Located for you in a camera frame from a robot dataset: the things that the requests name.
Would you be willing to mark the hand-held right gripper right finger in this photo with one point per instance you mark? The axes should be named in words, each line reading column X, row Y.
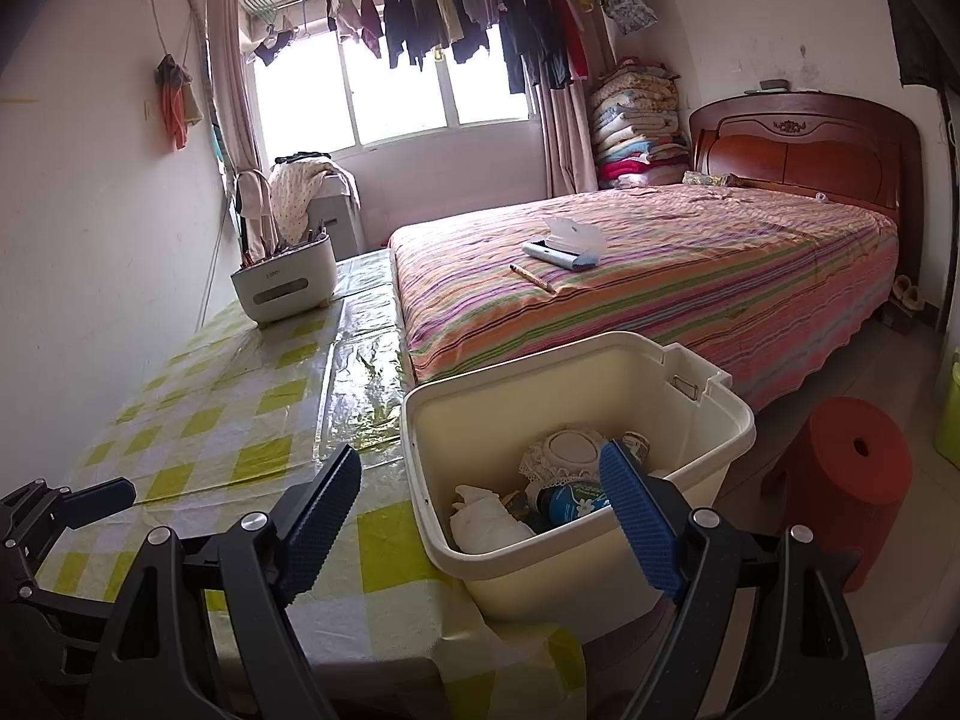
column 637, row 517

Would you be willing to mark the wooden bed headboard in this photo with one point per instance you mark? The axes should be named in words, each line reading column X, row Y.
column 810, row 157

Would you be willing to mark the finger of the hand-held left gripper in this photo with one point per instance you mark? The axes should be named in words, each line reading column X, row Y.
column 67, row 607
column 97, row 499

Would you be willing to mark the row of hanging clothes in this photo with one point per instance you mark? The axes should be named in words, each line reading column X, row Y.
column 465, row 15

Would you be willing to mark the white desk organizer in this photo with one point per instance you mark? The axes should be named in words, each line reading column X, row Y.
column 285, row 285

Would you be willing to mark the white lace doily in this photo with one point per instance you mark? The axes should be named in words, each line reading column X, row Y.
column 570, row 450

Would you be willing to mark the orange cloth on hook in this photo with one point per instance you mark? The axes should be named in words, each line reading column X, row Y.
column 178, row 101

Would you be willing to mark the window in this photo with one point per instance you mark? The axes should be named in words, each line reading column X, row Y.
column 397, row 97

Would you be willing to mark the red plastic stool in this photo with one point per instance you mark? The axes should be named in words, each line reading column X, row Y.
column 840, row 480

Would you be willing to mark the dark hanging garment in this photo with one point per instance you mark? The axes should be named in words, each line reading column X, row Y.
column 922, row 30

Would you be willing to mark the yellow pencil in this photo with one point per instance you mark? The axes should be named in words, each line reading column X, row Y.
column 532, row 277

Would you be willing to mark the white tissue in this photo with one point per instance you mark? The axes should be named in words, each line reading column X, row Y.
column 487, row 525

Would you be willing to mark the bunch of coloured pencils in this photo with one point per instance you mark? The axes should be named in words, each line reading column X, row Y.
column 281, row 244

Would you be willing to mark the white appliance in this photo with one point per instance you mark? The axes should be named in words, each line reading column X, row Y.
column 341, row 217

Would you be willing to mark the pair of beige slippers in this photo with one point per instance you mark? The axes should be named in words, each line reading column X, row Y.
column 904, row 292

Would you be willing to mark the beige curtain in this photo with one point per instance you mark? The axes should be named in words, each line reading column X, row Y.
column 229, row 75
column 566, row 142

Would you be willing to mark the grey item on headboard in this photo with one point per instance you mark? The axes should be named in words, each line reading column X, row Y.
column 769, row 86

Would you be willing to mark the stack of folded quilts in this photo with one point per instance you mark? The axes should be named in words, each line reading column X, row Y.
column 637, row 120

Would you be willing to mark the floral pillow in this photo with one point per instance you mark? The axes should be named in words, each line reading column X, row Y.
column 709, row 178

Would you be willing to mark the cream plastic bin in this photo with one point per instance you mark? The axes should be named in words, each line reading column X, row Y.
column 525, row 405

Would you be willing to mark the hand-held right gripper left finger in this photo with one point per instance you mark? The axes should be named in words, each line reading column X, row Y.
column 322, row 525

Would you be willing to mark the light green container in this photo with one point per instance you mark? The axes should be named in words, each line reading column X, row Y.
column 949, row 412

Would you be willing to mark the grey pencil case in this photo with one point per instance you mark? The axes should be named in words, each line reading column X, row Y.
column 570, row 251

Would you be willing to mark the striped bed sheet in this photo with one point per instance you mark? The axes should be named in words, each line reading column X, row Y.
column 675, row 285

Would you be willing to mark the brown bottle blue label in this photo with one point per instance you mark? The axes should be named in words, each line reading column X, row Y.
column 574, row 506

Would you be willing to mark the beige bag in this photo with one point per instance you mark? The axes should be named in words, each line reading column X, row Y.
column 255, row 217

